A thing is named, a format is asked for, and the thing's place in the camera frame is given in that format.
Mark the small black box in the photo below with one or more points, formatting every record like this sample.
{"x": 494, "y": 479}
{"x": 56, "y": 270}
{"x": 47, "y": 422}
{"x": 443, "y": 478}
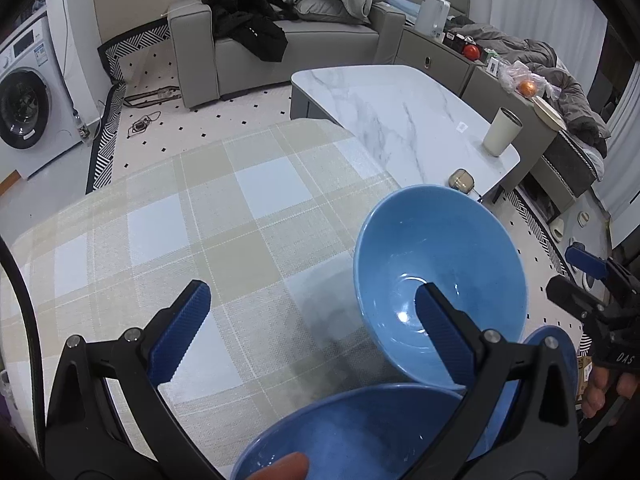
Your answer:
{"x": 456, "y": 42}

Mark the grey side cabinet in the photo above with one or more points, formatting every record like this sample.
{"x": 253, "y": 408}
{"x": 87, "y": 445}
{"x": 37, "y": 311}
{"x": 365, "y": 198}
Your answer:
{"x": 415, "y": 45}

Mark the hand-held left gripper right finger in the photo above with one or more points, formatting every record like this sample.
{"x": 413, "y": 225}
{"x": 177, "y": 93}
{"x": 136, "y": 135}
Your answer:
{"x": 445, "y": 335}

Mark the large dark blue bowl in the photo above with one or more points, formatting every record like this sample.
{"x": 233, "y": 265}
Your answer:
{"x": 360, "y": 435}

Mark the red round ornament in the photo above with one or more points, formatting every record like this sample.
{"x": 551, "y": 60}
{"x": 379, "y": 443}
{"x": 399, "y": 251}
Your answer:
{"x": 471, "y": 53}

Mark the white humidifier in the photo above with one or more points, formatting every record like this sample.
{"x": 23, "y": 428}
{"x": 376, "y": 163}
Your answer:
{"x": 432, "y": 17}

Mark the small white box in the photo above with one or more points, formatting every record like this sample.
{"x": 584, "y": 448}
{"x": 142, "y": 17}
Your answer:
{"x": 493, "y": 62}

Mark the beige plaid tablecloth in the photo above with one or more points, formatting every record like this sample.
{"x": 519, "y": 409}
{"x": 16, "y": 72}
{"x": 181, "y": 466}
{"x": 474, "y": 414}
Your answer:
{"x": 200, "y": 210}

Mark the light blue bowl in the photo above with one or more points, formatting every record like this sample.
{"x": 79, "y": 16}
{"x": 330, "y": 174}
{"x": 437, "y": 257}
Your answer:
{"x": 450, "y": 240}

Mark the medium blue bowl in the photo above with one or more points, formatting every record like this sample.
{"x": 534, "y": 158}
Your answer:
{"x": 569, "y": 355}

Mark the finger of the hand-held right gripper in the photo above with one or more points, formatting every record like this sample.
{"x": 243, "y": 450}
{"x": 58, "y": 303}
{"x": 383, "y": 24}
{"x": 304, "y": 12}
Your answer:
{"x": 585, "y": 260}
{"x": 570, "y": 295}

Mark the person's left hand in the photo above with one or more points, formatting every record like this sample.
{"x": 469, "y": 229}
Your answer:
{"x": 280, "y": 467}

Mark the bagged orange fruit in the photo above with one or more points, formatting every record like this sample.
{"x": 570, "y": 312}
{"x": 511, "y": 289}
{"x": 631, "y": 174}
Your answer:
{"x": 510, "y": 72}

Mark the cream tumbler cup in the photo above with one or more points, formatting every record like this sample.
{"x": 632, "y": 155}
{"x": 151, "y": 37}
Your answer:
{"x": 500, "y": 132}

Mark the black jacket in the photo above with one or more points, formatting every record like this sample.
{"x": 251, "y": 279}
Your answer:
{"x": 250, "y": 25}

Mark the white marble coffee table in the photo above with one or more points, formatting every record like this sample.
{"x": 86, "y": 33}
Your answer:
{"x": 375, "y": 100}

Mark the beige dish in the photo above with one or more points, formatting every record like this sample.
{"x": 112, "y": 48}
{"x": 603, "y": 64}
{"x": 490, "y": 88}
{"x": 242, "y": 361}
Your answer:
{"x": 547, "y": 112}

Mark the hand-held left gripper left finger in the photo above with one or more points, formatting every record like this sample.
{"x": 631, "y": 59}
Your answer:
{"x": 180, "y": 330}

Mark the metal tube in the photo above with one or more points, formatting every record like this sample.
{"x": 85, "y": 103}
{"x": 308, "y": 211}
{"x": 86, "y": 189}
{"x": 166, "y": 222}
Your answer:
{"x": 150, "y": 96}

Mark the grey sofa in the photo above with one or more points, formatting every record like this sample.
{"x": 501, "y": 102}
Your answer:
{"x": 300, "y": 45}

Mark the grey blanket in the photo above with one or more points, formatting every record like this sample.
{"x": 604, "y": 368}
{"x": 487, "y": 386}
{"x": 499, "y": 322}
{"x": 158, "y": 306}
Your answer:
{"x": 565, "y": 85}

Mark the grey slipper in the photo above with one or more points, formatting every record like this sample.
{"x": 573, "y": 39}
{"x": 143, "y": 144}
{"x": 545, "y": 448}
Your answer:
{"x": 559, "y": 229}
{"x": 583, "y": 217}

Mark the white washing machine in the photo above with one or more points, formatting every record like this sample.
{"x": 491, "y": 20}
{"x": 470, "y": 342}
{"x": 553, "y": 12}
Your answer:
{"x": 30, "y": 100}

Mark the light blue pillow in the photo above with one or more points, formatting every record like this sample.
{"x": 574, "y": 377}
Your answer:
{"x": 405, "y": 5}

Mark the person's right hand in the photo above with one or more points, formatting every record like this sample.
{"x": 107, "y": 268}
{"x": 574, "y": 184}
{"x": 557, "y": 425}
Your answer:
{"x": 595, "y": 390}

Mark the white curtain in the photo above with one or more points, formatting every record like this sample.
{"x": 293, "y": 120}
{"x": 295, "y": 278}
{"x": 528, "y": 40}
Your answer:
{"x": 540, "y": 10}

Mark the small beige case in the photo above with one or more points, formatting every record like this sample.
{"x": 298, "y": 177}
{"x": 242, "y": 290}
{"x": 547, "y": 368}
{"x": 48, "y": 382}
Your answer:
{"x": 461, "y": 181}

